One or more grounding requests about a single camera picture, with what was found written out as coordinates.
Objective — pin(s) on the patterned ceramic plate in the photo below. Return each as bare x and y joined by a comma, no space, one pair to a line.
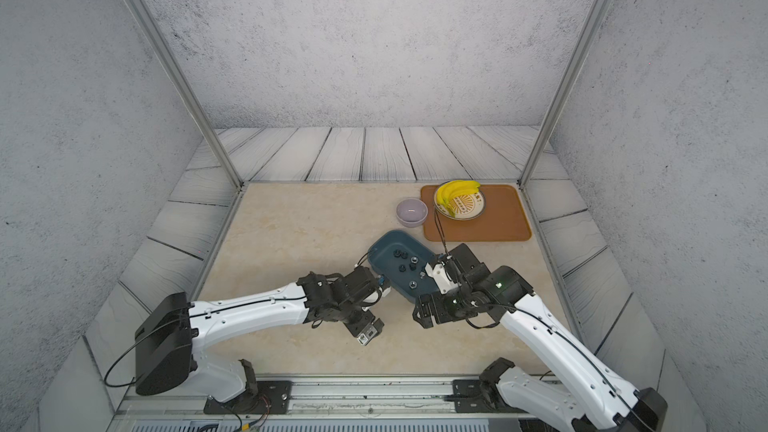
465,207

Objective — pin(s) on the aluminium frame post right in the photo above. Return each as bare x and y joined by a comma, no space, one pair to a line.
588,33

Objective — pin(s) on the yellow banana bunch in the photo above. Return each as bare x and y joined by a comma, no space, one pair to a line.
448,192

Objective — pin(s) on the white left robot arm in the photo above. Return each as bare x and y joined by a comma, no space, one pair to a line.
172,345

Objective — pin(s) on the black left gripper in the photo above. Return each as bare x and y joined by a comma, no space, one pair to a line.
362,330

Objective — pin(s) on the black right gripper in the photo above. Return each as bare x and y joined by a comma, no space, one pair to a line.
439,314

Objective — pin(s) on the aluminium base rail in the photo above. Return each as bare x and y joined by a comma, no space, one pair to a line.
336,403

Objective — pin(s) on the aluminium frame post left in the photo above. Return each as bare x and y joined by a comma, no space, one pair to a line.
149,27

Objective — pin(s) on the brown plastic tray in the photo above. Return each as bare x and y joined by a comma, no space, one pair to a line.
502,218

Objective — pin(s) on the lilac grey bowl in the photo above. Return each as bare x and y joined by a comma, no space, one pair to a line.
411,212

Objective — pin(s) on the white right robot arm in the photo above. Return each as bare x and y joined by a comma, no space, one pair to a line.
590,396

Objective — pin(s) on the teal plastic storage box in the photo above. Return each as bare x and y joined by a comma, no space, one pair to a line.
381,260

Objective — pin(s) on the aluminium frame post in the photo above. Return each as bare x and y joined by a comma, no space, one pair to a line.
149,27
588,33

